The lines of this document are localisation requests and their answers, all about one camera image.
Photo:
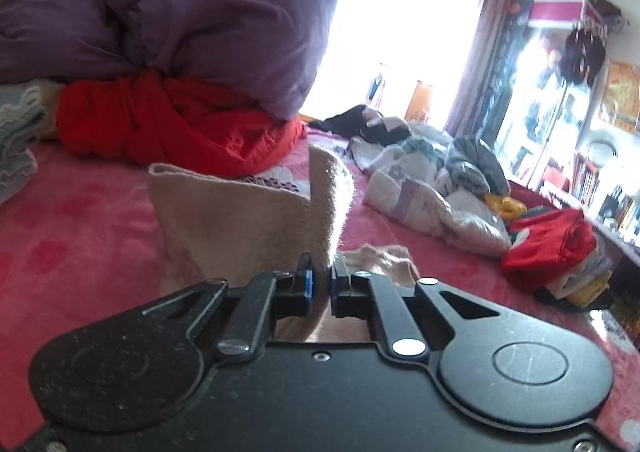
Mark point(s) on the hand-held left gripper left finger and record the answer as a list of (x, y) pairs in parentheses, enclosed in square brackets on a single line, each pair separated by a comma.
[(308, 284)]

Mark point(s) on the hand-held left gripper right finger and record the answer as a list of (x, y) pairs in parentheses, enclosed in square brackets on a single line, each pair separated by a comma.
[(334, 289)]

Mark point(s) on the teal garment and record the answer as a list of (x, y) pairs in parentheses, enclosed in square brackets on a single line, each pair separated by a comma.
[(417, 147)]

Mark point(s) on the black garment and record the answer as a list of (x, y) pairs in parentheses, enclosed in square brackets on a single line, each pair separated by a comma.
[(575, 304), (350, 120)]

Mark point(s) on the yellow garment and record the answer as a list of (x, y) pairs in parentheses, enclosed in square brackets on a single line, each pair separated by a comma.
[(590, 289), (505, 207)]

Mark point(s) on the orange wooden board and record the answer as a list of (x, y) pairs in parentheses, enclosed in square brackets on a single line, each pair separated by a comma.
[(420, 102)]

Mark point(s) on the red crumpled garment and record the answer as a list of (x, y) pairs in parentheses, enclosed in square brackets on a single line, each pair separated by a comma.
[(150, 127)]

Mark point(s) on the pink floral blanket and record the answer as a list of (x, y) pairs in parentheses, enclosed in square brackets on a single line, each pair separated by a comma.
[(75, 232)]

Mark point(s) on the red box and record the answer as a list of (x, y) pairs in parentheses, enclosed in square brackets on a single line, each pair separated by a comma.
[(555, 177)]

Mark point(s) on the patterned curtain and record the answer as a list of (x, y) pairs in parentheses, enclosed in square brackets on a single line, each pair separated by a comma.
[(480, 57)]

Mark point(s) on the purple duvet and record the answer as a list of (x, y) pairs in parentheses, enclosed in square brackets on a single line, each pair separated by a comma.
[(200, 22)]

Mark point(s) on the glass door cabinet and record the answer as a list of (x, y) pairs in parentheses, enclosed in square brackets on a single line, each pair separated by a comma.
[(545, 97)]

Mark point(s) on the wooden desk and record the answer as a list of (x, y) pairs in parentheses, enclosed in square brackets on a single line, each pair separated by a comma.
[(625, 257)]

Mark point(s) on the row of books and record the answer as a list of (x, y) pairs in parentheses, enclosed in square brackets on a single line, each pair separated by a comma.
[(615, 202)]

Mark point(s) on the light grey folded shirt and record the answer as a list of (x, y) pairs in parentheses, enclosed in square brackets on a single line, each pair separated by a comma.
[(12, 177)]

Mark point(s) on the grey ribbed folded garment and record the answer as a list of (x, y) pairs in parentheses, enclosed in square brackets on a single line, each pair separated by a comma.
[(20, 125)]

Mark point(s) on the black hanging bag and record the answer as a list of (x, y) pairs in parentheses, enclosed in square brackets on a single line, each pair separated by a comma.
[(582, 55)]

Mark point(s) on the pink and white box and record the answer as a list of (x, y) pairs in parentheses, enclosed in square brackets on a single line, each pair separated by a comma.
[(556, 7)]

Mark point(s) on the round metal frame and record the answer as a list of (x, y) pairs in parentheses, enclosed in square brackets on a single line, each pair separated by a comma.
[(602, 147)]

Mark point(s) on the wall poster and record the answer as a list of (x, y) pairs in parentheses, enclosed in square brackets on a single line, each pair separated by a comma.
[(620, 95)]

